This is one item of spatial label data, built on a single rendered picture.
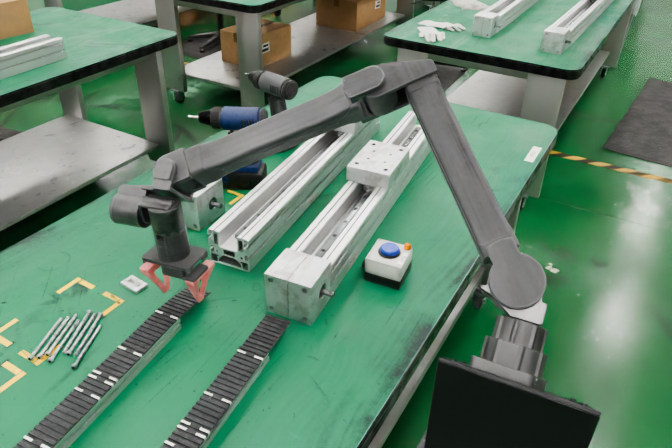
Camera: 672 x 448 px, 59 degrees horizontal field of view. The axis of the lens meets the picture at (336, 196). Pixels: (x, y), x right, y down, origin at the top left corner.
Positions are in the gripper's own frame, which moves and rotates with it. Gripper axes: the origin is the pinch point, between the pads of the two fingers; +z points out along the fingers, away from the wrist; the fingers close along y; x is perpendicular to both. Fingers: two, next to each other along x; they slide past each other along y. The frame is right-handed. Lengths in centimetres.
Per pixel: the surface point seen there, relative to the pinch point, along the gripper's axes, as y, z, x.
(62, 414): 2.3, 2.7, 28.6
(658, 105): -113, 90, -378
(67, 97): 197, 40, -155
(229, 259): 2.1, 5.6, -18.5
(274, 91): 17, -13, -71
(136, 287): 14.0, 4.6, -2.3
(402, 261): -34.9, 2.2, -26.6
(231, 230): 2.9, 0.2, -21.8
